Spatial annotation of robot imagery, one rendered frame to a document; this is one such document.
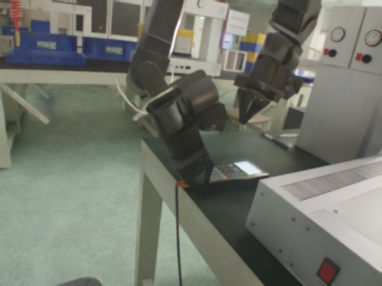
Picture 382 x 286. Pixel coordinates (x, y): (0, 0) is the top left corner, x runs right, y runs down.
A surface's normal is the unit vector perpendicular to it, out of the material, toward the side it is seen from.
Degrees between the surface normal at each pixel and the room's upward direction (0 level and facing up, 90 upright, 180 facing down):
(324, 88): 90
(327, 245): 90
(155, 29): 57
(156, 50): 71
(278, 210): 90
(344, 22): 90
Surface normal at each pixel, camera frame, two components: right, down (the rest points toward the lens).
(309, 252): -0.87, 0.07
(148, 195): 0.47, 0.40
